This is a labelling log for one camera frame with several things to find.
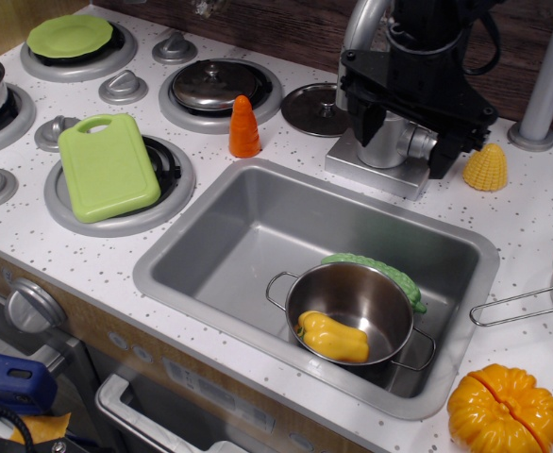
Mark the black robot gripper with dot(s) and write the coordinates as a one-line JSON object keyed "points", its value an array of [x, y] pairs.
{"points": [[415, 69]]}

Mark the silver toy faucet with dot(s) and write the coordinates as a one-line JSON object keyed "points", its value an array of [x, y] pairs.
{"points": [[396, 159]]}

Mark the yellow toy corn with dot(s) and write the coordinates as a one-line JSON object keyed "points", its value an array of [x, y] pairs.
{"points": [[487, 169]]}

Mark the flat steel lid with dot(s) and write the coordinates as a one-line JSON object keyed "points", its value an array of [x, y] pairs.
{"points": [[311, 109]]}

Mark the grey vertical pole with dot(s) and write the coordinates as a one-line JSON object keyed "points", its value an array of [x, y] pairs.
{"points": [[534, 132]]}

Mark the orange toy carrot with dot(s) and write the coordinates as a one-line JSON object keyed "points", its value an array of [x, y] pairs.
{"points": [[244, 137]]}

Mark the green toy vegetable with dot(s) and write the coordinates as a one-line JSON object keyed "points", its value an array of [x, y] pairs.
{"points": [[408, 286]]}

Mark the steel pot in sink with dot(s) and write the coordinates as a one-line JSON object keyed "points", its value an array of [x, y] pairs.
{"points": [[361, 297]]}

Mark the steel pot lid on burner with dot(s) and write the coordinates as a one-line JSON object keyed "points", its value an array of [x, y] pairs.
{"points": [[210, 85]]}

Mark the yellow toy bell pepper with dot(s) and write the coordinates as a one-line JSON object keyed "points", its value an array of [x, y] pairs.
{"points": [[332, 339]]}

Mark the grey toy sink basin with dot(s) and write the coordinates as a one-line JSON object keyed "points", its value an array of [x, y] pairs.
{"points": [[258, 219]]}

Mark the grey stove knob back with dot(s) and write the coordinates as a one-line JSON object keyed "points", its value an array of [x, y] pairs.
{"points": [[174, 50]]}

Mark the grey stove knob middle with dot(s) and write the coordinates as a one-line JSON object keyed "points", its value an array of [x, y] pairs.
{"points": [[123, 88]]}

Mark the orange toy pumpkin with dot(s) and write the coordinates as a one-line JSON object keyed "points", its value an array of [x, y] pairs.
{"points": [[501, 409]]}

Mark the green plastic cutting board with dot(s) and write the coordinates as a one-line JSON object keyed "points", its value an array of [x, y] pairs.
{"points": [[107, 168]]}

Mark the green plastic plate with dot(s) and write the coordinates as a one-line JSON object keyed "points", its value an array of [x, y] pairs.
{"points": [[69, 36]]}

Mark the grey stove knob left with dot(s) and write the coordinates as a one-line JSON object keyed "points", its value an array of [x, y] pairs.
{"points": [[47, 135]]}

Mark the grey oven dial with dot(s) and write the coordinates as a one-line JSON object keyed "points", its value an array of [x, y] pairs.
{"points": [[31, 309]]}

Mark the blue clamp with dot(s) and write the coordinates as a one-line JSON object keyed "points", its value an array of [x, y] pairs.
{"points": [[26, 386]]}

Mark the grey oven door handle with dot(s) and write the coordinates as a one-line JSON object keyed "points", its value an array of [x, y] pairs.
{"points": [[108, 400]]}

